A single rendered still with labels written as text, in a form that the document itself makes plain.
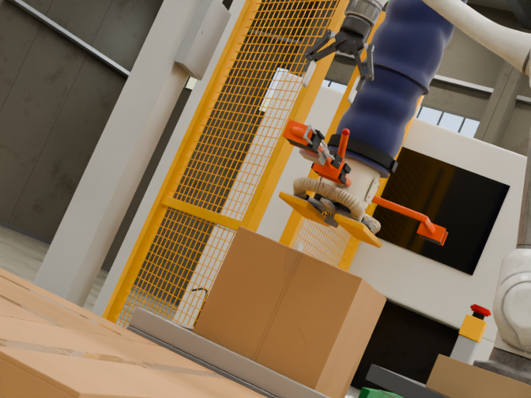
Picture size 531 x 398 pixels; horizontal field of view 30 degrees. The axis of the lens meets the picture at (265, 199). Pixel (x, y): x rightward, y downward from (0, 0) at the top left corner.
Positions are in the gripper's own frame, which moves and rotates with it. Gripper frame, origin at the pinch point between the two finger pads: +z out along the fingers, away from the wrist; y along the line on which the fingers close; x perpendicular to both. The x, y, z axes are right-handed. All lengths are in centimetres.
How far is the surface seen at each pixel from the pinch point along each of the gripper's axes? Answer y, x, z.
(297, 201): 9, -42, 26
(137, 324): 33, -23, 79
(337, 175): -2.7, -29.8, 16.3
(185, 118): 187, -305, -24
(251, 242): 12, -28, 44
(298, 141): -0.1, 5.2, 16.7
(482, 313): -51, -80, 34
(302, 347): -14, -29, 66
